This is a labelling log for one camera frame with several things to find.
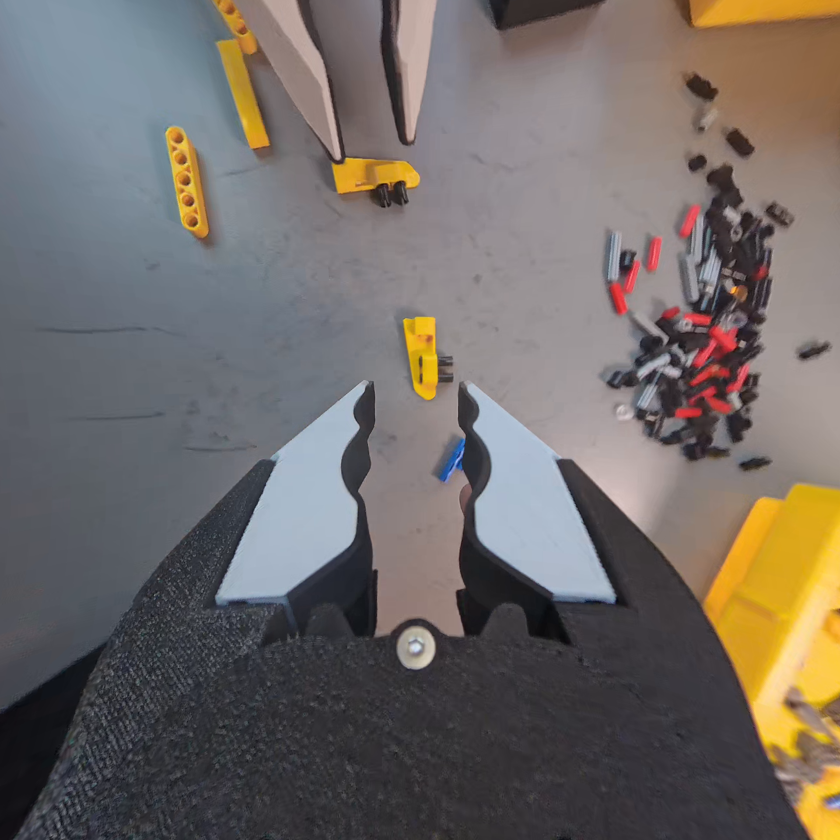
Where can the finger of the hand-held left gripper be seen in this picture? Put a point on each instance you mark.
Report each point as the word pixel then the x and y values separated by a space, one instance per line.
pixel 413 52
pixel 295 59

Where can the pile of small lego connectors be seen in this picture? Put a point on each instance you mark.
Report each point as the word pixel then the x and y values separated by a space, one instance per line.
pixel 709 315

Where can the yellow lego beam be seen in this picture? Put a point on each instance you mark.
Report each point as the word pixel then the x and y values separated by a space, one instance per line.
pixel 243 92
pixel 187 180
pixel 235 19

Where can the black and yellow lego assembly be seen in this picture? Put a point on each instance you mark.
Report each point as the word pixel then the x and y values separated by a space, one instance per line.
pixel 544 10

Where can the yellow plastic bin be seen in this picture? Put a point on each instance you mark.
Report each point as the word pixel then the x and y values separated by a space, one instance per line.
pixel 787 590
pixel 754 10

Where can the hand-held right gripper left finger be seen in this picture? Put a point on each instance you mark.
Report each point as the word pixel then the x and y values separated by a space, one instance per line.
pixel 295 525

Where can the person's right hand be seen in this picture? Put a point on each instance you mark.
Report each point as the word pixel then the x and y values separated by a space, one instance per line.
pixel 464 502

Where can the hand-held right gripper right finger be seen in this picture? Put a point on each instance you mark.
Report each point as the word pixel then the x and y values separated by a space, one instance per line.
pixel 538 525

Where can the heap of grey blue lego parts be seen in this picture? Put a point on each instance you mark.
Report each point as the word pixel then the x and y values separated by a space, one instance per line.
pixel 807 741

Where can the yellow curved lego panel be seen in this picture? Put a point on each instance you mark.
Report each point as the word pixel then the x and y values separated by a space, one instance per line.
pixel 420 348
pixel 358 178

